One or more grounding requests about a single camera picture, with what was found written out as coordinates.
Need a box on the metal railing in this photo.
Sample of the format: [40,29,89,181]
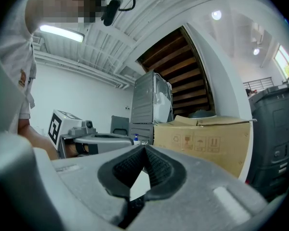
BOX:
[242,77,273,91]

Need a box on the ceiling tube light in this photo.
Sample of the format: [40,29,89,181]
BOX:
[39,24,85,43]

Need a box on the person's left hand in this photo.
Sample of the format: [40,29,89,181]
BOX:
[64,142,90,158]

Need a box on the person's head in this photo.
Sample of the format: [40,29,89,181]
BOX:
[25,0,105,36]

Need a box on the person's torso in grey shirt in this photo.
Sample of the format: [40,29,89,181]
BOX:
[0,18,37,134]

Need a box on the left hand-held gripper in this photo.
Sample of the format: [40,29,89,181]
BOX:
[47,109,135,159]

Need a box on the wooden staircase underside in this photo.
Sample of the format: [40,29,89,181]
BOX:
[136,26,217,118]

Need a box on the person's left forearm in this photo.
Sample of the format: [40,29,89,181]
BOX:
[17,118,60,161]

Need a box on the dark grey cabinet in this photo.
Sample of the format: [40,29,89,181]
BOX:
[110,115,131,137]

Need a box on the grey round lid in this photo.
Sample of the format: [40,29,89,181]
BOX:
[187,109,218,119]

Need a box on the large cardboard box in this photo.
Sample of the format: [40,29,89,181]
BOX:
[153,115,253,180]

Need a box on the black plastic crate stack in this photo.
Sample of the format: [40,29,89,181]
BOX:
[246,83,289,202]

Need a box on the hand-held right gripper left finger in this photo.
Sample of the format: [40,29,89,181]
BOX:
[50,144,146,229]

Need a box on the grey metal appliance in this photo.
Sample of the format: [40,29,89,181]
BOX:
[130,70,174,144]

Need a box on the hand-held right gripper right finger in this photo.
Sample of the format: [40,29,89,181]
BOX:
[121,144,269,231]

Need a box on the window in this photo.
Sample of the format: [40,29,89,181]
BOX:
[274,44,289,79]

